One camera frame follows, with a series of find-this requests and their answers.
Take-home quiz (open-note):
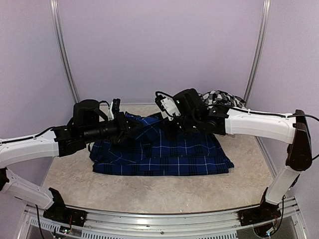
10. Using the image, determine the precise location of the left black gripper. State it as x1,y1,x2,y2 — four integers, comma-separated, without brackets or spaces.
81,111,143,144

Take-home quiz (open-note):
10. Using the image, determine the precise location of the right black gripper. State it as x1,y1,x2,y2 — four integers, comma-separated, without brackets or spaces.
159,115,200,139

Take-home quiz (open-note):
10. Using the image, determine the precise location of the blue plaid long sleeve shirt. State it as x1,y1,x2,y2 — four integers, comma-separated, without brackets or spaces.
89,112,234,176

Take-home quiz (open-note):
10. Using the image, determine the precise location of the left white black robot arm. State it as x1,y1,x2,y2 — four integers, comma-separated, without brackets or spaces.
0,99,143,222

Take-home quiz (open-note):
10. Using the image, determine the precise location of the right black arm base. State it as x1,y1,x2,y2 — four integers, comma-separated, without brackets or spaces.
237,188,282,226

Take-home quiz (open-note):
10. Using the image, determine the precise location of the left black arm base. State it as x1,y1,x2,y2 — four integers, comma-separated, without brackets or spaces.
43,188,87,227

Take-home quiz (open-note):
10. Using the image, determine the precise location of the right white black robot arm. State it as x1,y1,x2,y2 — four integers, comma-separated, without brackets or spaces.
157,89,313,221

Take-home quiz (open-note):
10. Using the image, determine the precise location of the black white checkered shirt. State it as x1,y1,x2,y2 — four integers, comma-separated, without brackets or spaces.
198,90,246,109

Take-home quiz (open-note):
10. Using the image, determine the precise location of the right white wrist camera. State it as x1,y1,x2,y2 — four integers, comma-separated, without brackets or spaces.
155,95,181,121

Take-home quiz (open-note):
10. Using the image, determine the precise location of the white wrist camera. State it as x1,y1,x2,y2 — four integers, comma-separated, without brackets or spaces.
108,99,121,120
155,95,181,121

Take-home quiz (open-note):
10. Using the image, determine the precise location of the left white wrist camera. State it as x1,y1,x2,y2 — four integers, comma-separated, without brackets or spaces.
108,99,121,120

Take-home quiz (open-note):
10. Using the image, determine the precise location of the front aluminium rail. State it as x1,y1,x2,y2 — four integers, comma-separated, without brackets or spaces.
23,196,304,239

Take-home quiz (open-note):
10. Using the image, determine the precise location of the right aluminium frame post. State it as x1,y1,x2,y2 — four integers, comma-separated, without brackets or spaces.
244,0,271,103

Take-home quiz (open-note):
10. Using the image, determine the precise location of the aluminium frame post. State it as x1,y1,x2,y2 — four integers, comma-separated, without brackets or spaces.
49,0,80,103
244,0,271,103

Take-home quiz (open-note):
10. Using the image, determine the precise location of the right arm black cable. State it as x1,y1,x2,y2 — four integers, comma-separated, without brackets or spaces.
286,113,319,160

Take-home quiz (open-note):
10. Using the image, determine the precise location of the left aluminium frame post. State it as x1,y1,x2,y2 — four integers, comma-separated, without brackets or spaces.
49,0,80,103

